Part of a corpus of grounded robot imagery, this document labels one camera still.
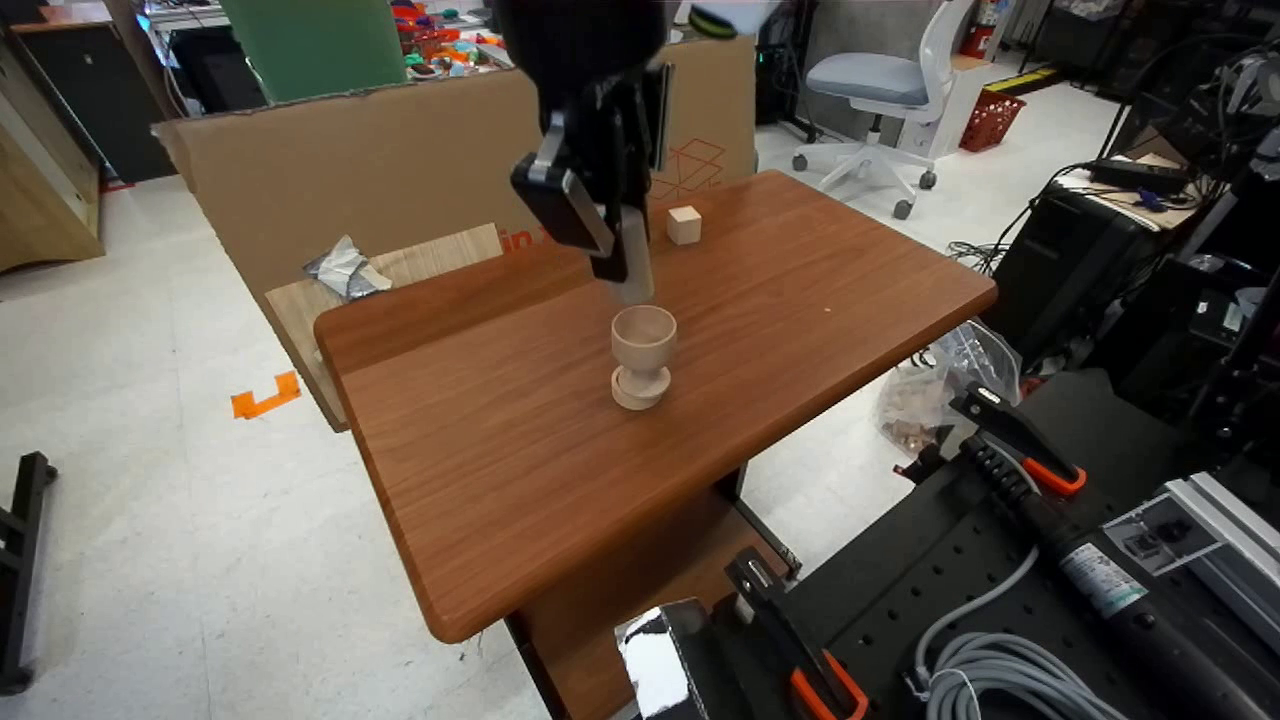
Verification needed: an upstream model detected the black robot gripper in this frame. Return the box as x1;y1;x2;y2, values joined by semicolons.
512;63;671;282

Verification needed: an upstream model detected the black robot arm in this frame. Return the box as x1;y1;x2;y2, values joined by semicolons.
491;0;667;282

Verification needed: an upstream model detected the wooden goblet cup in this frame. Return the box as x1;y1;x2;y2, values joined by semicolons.
611;303;675;413

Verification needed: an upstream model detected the small wooden cube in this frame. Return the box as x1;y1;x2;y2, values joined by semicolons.
667;205;700;247

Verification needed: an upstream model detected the large cardboard box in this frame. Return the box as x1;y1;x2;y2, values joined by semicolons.
151;36;762;432

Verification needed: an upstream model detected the white office chair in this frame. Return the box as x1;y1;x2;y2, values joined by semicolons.
787;0;977;221

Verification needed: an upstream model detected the green board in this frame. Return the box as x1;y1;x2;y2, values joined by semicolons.
220;0;403;105

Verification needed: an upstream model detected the lower wooden table shelf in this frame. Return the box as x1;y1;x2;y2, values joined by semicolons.
509;497;801;720

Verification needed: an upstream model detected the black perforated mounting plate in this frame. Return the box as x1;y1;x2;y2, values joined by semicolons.
781;370;1280;720

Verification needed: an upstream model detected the orange handled clamp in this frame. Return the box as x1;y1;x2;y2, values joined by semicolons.
953;384;1089;500
728;551;873;720

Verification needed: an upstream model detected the grey coiled cable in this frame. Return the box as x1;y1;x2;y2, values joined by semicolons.
912;544;1135;720

